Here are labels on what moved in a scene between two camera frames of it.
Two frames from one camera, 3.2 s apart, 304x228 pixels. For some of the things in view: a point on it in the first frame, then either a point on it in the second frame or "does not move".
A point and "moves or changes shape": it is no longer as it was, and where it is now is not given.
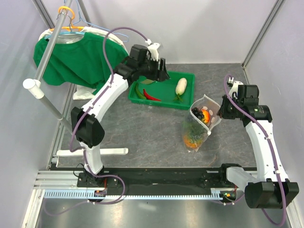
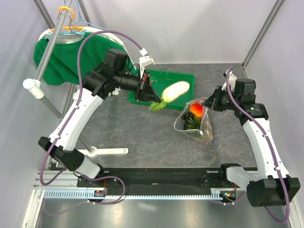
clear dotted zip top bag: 204,117 moves or changes shape
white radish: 181,86 moves or changes shape
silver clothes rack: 37,84 does not move
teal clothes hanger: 62,33 does not move
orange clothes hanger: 69,28 does not move
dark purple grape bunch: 198,112 → 185,117
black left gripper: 163,75 → 145,91
